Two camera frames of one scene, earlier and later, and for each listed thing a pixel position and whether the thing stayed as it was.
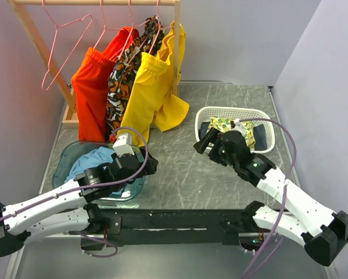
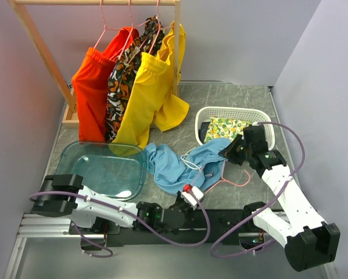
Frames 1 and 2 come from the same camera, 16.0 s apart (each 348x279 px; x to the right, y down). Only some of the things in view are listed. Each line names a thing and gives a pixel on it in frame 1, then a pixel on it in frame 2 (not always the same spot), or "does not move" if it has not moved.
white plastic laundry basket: (257, 115) does not move
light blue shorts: (90, 158) -> (202, 167)
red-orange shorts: (90, 79) does not move
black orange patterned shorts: (150, 38) does not move
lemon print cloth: (223, 124) does not move
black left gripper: (150, 166) -> (192, 212)
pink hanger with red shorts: (105, 28) does not move
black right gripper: (212, 136) -> (228, 153)
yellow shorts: (155, 92) does not move
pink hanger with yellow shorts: (159, 27) does not move
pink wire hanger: (56, 32) -> (223, 179)
